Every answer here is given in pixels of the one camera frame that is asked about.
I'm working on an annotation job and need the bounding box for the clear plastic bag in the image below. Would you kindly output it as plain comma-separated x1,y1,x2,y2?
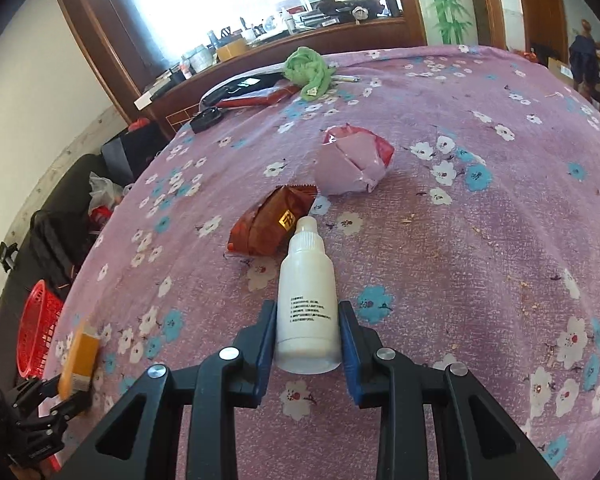
87,172,123,211

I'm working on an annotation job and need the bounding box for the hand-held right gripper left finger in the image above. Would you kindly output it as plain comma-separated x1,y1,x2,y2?
62,300,278,480

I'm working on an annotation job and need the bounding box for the red plastic basket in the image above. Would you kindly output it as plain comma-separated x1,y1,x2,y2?
17,280,63,378

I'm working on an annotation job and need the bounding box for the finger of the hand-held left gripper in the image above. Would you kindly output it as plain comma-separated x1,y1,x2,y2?
11,377,61,413
17,391,88,433

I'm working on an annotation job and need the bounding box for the small cardboard box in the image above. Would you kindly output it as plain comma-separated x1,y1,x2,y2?
216,39,251,62

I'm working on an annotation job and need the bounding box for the black flat device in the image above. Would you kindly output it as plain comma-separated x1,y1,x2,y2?
200,72,286,106

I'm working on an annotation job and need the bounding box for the green cloth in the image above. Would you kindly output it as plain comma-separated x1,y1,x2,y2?
284,47,337,102

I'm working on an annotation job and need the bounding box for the wooden cabinet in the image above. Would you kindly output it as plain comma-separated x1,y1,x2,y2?
135,15,428,141

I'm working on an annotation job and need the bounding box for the red foil-lined wrapper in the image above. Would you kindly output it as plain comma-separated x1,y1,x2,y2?
314,122,396,197

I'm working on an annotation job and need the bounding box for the bamboo painted panel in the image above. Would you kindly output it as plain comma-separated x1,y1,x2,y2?
410,0,481,48

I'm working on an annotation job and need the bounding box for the red flat case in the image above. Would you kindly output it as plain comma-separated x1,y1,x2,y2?
215,85,298,110

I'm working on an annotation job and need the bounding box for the brown wooden door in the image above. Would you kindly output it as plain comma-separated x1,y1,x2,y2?
512,0,568,63

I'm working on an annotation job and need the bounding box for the white plastic bottle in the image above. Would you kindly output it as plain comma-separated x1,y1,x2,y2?
275,216,342,375

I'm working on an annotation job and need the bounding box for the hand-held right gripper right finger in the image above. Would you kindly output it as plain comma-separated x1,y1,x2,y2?
337,300,556,480

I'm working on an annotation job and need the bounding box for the black sofa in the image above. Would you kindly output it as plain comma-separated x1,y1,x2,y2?
0,155,111,311

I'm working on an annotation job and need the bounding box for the orange box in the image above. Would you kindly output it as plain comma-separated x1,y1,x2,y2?
57,320,101,398

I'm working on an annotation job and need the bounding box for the brown snack wrapper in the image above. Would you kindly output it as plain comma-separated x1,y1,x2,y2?
228,185,317,257

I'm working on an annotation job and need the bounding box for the black bag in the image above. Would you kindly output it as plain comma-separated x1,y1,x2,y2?
101,122,168,186

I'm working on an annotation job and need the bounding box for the black key fob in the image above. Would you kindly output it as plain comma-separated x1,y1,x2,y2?
190,107,224,134

